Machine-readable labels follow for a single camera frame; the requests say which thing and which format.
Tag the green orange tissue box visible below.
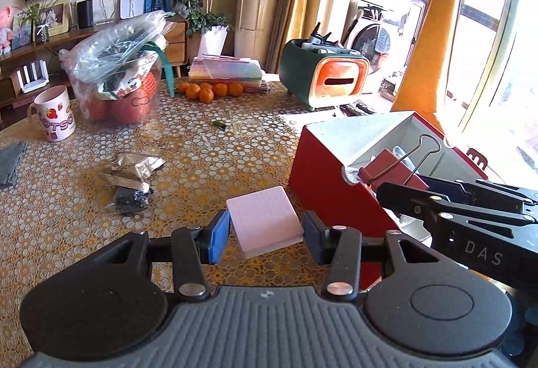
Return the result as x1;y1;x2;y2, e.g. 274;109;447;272
280;39;371;112

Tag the printed cloth bag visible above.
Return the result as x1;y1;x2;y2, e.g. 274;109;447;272
97;57;146;100

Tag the small picture card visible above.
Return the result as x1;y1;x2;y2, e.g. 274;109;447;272
12;13;33;50

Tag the white plant pot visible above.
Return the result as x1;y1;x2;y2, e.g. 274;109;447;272
197;26;230;57

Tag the pink doll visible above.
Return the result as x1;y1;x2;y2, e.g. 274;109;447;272
0;8;12;53

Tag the black speaker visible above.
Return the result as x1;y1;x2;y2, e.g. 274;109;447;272
77;0;94;29

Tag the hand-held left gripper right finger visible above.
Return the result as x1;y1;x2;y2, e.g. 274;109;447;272
303;210;438;302

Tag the red storage box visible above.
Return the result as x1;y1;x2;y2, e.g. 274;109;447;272
289;110;490;291

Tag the white washing machine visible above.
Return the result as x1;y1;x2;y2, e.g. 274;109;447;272
345;17;404;75

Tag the pink sticky note pad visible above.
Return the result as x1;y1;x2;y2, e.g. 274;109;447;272
226;185;304;259

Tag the pink strawberry mug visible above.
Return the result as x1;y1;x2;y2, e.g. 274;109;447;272
27;85;76;142

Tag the clear plastic bag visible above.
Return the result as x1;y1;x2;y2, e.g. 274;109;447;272
59;10;169;85

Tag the cream photo frame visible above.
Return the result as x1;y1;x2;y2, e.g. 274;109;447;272
40;0;71;37

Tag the grey cloth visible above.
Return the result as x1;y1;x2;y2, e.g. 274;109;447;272
0;141;29;189

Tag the white antenna router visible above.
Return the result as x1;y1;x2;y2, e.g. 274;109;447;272
16;61;49;94

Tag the teal strap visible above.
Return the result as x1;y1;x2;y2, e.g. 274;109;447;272
141;41;175;96

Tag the gold patterned desktop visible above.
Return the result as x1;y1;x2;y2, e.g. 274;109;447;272
0;76;425;356

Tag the red binder clip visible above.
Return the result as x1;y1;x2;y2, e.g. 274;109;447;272
342;134;442;190

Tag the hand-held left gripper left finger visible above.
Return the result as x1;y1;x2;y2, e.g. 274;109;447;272
99;209;232;302

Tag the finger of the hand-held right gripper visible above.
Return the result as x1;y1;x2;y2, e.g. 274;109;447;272
418;175;538;213
376;181;538;234

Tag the small grass plant vase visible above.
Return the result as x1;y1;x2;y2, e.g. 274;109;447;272
14;0;64;44

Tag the black clear packet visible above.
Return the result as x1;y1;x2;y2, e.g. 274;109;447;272
104;185;154;215

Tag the silver snack packet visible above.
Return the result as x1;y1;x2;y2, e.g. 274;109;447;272
99;152;166;192

